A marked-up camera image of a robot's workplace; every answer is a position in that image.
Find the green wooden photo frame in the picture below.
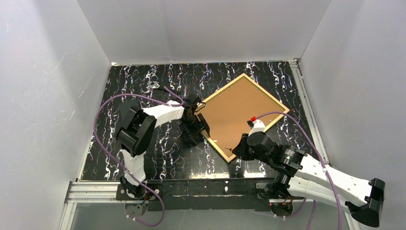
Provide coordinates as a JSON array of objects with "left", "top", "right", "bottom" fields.
[{"left": 196, "top": 73, "right": 290, "bottom": 163}]

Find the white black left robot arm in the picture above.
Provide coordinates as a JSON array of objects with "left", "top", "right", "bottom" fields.
[{"left": 115, "top": 95, "right": 210, "bottom": 199}]

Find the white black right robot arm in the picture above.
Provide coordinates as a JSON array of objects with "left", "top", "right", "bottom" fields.
[{"left": 232, "top": 132, "right": 385, "bottom": 228}]

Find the black small tool on table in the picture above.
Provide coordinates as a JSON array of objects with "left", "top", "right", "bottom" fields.
[{"left": 148, "top": 81, "right": 178, "bottom": 96}]

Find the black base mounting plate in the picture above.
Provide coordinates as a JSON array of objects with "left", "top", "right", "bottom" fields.
[{"left": 116, "top": 178, "right": 303, "bottom": 216}]

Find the black square pad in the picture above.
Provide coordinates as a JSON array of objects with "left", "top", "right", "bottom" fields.
[{"left": 119, "top": 99, "right": 141, "bottom": 117}]

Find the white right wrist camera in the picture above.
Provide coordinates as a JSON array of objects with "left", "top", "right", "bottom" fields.
[{"left": 247, "top": 116, "right": 266, "bottom": 136}]

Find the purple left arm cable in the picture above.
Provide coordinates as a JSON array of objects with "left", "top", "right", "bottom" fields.
[{"left": 93, "top": 86, "right": 166, "bottom": 228}]

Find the aluminium rail right side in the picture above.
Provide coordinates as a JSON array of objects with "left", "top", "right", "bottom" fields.
[{"left": 288, "top": 59, "right": 330, "bottom": 164}]

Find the aluminium rail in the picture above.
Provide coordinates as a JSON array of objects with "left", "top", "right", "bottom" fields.
[
  {"left": 58, "top": 180, "right": 361, "bottom": 230},
  {"left": 288, "top": 59, "right": 330, "bottom": 164}
]

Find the aluminium rail front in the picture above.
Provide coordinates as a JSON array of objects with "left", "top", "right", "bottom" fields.
[{"left": 58, "top": 180, "right": 361, "bottom": 230}]

